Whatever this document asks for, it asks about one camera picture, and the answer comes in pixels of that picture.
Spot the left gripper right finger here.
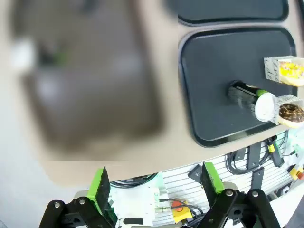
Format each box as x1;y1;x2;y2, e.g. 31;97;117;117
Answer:
201;162;281;228

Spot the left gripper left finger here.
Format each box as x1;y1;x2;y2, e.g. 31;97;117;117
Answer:
39;166;118;228

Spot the black drink can white lid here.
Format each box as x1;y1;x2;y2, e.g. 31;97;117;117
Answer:
227;80;278;123

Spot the chocolate sprinkled donut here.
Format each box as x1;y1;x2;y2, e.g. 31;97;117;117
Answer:
277;103;304;129

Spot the yellow sprinkled donut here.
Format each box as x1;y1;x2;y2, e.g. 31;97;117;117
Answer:
278;60;304;86

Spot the white control box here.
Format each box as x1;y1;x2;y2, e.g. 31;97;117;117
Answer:
111;187;160;220

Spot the yellow emergency stop box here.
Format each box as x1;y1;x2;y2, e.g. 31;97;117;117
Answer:
288;163;304;181
172;200;193;224

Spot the black device with yellow label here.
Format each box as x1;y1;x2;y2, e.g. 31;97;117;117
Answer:
266;136;285;167

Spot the black plastic serving tray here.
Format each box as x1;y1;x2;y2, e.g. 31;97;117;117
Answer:
178;27;297;148
166;0;289;26

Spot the black metal bracket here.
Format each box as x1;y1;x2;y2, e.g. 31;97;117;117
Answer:
187;165;203;183
251;167;265;193
247;143;259;169

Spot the black coiled cable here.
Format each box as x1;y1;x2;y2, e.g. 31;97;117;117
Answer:
225;149;269;174

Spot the black cable bundle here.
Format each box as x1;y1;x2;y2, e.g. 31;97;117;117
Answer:
110;173;159;189

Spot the grey slotted aluminium base plate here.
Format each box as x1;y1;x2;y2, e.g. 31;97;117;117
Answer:
152;133;304;228

